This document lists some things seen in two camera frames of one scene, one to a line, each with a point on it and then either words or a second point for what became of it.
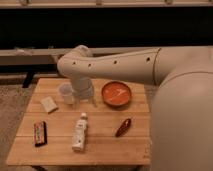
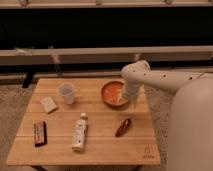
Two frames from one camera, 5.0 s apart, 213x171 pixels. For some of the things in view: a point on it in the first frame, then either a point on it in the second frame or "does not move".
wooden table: [111, 129] does not move
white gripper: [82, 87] → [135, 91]
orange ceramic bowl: [116, 94] does not move
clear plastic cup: [66, 90] does not move
